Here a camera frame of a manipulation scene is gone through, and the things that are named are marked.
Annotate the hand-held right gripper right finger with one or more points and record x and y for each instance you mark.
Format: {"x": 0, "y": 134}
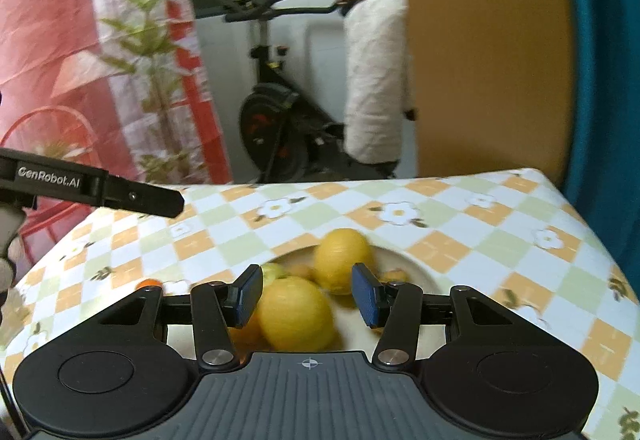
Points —
{"x": 364, "y": 295}

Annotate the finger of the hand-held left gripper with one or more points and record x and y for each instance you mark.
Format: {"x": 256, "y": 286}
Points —
{"x": 145, "y": 197}

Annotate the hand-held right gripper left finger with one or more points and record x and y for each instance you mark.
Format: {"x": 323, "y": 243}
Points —
{"x": 248, "y": 295}

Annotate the small round tan fruit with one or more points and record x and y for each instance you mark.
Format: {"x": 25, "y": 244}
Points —
{"x": 300, "y": 268}
{"x": 395, "y": 275}

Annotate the yellow lemon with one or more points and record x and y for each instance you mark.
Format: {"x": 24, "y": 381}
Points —
{"x": 345, "y": 260}
{"x": 297, "y": 315}

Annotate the cream round plate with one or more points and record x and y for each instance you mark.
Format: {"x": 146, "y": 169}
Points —
{"x": 392, "y": 259}

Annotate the person's left hand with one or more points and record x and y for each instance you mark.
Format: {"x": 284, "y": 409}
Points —
{"x": 7, "y": 225}

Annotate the orange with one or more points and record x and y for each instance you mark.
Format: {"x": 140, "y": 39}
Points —
{"x": 247, "y": 332}

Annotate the small orange fruit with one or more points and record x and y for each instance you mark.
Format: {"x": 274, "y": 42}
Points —
{"x": 148, "y": 283}

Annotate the checked floral tablecloth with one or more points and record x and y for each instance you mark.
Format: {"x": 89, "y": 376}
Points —
{"x": 475, "y": 240}

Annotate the red printed backdrop cloth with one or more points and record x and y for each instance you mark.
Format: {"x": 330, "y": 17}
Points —
{"x": 75, "y": 45}

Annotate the black exercise bike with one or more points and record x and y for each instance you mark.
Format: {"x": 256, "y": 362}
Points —
{"x": 270, "y": 120}

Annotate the white quilted jacket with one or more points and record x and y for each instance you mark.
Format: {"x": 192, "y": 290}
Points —
{"x": 375, "y": 70}

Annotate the wooden board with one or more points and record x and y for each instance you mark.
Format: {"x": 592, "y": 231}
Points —
{"x": 490, "y": 45}

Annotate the teal curtain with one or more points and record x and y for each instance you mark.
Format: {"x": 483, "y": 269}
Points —
{"x": 610, "y": 70}

